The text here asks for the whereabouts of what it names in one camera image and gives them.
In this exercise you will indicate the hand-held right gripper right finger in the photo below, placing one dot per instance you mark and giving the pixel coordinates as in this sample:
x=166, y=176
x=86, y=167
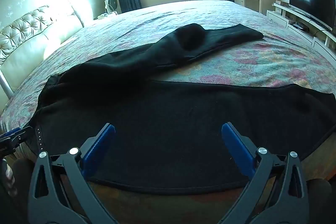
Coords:
x=236, y=148

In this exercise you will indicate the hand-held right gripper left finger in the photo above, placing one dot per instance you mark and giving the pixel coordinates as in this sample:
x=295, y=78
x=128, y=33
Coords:
x=98, y=146

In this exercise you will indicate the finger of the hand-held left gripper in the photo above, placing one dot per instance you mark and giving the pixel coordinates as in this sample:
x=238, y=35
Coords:
x=10, y=145
x=15, y=131

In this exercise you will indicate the black pants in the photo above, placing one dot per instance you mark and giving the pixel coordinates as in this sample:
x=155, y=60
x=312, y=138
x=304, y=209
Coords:
x=157, y=121

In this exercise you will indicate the person's leg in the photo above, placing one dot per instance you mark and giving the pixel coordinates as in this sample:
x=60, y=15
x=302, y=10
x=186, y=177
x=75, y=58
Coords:
x=21, y=169
x=319, y=197

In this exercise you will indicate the cream tufted headboard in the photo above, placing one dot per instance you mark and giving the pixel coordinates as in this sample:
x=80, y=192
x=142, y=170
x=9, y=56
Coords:
x=26, y=48

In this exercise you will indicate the floral bedspread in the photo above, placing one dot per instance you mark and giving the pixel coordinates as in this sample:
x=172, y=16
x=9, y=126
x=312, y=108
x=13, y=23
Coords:
x=262, y=61

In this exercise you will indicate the white power strip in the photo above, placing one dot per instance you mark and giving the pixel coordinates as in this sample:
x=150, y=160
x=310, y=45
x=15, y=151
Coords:
x=106, y=15

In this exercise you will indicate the black set-top box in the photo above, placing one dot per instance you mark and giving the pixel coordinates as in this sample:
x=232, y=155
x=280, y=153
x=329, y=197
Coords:
x=300, y=26

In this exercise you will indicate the cream television console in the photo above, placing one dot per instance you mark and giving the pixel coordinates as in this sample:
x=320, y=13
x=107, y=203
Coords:
x=294, y=19

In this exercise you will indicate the white fan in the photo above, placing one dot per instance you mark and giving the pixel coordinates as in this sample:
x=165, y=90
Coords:
x=111, y=3

